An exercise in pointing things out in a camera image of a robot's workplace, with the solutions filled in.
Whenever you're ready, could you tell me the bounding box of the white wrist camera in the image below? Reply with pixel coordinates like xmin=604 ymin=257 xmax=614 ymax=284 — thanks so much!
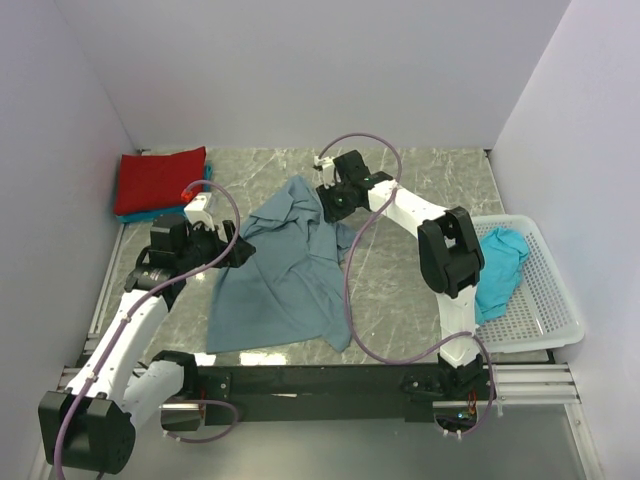
xmin=313 ymin=156 xmax=340 ymax=189
xmin=183 ymin=192 xmax=215 ymax=230

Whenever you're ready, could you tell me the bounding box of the purple cable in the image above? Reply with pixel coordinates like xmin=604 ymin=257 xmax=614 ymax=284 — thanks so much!
xmin=317 ymin=132 xmax=501 ymax=441
xmin=52 ymin=180 xmax=244 ymax=480

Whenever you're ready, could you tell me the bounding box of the white perforated plastic basket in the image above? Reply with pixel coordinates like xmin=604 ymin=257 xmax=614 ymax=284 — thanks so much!
xmin=472 ymin=214 xmax=585 ymax=354

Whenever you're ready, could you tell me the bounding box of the aluminium frame rail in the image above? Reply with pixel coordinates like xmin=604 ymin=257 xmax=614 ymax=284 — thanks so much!
xmin=47 ymin=363 xmax=584 ymax=411

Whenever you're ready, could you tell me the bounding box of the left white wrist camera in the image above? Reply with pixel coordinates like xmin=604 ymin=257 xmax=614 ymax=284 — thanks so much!
xmin=183 ymin=192 xmax=215 ymax=230

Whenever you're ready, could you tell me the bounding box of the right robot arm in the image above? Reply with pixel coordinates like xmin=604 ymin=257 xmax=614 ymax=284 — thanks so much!
xmin=314 ymin=150 xmax=485 ymax=399

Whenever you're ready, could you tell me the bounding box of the crumpled teal t-shirt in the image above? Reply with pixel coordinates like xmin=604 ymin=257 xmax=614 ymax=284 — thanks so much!
xmin=475 ymin=227 xmax=530 ymax=325

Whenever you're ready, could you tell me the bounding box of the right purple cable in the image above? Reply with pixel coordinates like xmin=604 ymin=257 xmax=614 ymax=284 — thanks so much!
xmin=317 ymin=132 xmax=501 ymax=441

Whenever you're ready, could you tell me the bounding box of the grey-blue t-shirt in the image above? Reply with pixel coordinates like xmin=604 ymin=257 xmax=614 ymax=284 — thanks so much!
xmin=206 ymin=176 xmax=355 ymax=353

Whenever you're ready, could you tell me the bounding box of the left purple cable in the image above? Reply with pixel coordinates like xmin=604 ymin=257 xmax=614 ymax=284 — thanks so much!
xmin=52 ymin=180 xmax=244 ymax=480

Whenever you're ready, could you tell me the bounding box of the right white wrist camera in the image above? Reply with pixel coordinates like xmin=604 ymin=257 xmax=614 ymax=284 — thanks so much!
xmin=313 ymin=156 xmax=340 ymax=189

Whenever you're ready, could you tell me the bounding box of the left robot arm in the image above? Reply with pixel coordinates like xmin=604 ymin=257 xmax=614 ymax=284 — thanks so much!
xmin=38 ymin=214 xmax=255 ymax=478

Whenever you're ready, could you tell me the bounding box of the teal folded t-shirt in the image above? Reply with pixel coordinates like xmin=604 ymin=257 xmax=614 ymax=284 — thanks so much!
xmin=116 ymin=163 xmax=215 ymax=225

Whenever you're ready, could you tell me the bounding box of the red folded t-shirt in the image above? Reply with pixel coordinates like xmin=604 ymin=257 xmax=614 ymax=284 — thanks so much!
xmin=113 ymin=146 xmax=206 ymax=216

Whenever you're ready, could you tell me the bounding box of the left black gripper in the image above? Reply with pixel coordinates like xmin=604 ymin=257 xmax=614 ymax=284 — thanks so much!
xmin=177 ymin=218 xmax=255 ymax=272

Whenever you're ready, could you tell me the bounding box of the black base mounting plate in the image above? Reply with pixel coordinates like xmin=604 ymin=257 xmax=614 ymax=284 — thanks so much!
xmin=159 ymin=363 xmax=501 ymax=432

